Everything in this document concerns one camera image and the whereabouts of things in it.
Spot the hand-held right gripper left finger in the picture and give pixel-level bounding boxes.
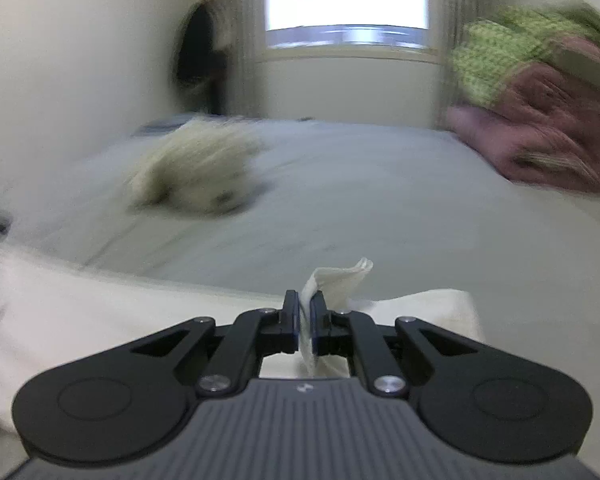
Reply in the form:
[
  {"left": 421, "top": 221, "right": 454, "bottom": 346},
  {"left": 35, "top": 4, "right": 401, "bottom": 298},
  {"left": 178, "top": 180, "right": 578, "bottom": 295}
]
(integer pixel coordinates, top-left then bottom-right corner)
[{"left": 130, "top": 289, "right": 301, "bottom": 397}]

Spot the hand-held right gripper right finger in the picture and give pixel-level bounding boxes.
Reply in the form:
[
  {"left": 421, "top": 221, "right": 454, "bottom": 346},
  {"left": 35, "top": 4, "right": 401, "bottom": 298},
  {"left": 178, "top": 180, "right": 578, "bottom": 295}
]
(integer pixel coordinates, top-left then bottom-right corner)
[{"left": 310, "top": 290, "right": 473, "bottom": 397}]

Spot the white garment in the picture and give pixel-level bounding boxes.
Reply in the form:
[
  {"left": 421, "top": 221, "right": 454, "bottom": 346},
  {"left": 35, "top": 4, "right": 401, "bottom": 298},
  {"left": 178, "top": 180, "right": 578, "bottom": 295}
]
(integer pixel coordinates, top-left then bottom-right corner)
[{"left": 0, "top": 245, "right": 486, "bottom": 436}]

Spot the white plush dog toy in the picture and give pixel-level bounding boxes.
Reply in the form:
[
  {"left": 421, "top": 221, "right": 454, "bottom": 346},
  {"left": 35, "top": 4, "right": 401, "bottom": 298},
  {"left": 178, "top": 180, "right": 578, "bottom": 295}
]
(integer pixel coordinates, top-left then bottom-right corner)
[{"left": 125, "top": 115, "right": 268, "bottom": 216}]

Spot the dark blue flat object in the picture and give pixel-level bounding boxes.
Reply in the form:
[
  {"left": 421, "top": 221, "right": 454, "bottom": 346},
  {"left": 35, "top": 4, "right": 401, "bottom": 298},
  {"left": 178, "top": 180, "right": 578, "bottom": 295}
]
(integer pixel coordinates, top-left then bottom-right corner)
[{"left": 132, "top": 112, "right": 196, "bottom": 136}]

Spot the dark hanging jacket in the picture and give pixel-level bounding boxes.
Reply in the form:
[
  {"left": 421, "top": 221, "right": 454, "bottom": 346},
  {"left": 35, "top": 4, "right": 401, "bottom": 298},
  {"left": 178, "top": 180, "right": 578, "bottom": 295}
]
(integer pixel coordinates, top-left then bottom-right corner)
[{"left": 172, "top": 0, "right": 231, "bottom": 116}]

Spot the green patterned pillow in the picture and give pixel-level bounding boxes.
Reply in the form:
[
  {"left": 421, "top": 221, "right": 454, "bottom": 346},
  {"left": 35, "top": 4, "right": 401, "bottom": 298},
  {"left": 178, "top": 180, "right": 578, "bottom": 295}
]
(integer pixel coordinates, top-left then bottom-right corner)
[{"left": 447, "top": 2, "right": 600, "bottom": 111}]

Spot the mauve folded comforter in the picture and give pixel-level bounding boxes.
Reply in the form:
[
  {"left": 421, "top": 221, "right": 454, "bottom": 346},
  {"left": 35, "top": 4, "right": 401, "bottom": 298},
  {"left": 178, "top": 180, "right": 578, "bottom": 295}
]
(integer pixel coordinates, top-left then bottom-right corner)
[{"left": 445, "top": 35, "right": 600, "bottom": 196}]

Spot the window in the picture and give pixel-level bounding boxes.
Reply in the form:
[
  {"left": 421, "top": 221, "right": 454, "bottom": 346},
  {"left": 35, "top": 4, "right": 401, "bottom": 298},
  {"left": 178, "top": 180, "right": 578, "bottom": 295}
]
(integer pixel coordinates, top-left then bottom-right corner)
[{"left": 262, "top": 0, "right": 431, "bottom": 51}]

